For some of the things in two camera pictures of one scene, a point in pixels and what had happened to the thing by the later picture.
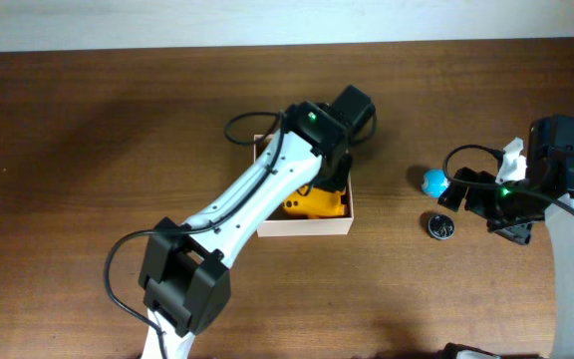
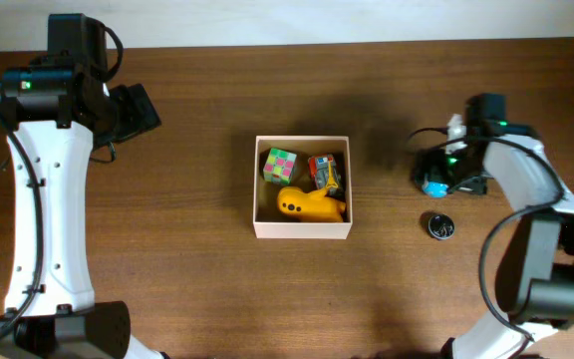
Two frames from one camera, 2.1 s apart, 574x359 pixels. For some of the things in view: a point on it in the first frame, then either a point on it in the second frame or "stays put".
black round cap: x=441 y=226 stays put
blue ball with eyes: x=434 y=181 stays put
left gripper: x=335 y=178 -> x=135 y=112
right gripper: x=473 y=194 -> x=428 y=173
